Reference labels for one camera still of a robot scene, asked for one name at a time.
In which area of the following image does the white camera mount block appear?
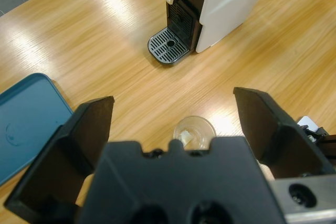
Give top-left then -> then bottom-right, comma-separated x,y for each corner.
296,115 -> 320,134

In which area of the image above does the clear drinking glass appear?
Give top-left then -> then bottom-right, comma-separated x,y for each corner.
173,115 -> 216,151

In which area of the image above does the white capsule coffee machine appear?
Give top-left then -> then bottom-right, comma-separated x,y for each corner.
148,0 -> 275,67

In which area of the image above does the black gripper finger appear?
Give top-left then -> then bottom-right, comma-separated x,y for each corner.
233,87 -> 336,180
4,95 -> 116,224

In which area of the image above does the teal plastic tray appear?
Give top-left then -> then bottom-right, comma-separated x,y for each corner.
0,73 -> 74,187

